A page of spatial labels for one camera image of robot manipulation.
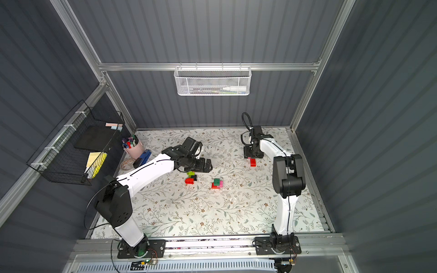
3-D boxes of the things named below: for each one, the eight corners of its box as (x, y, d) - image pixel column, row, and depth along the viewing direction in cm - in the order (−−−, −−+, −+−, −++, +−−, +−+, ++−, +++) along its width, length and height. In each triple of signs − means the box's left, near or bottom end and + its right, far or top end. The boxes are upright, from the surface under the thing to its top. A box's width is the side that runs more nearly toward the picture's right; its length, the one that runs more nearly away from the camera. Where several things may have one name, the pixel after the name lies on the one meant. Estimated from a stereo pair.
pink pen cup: (129, 160, 106) (119, 146, 96) (134, 149, 112) (124, 135, 101) (142, 160, 106) (133, 146, 96) (146, 149, 112) (138, 135, 101)
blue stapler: (134, 169, 102) (131, 165, 99) (147, 153, 110) (144, 148, 106) (139, 171, 101) (136, 167, 98) (152, 154, 109) (150, 150, 106)
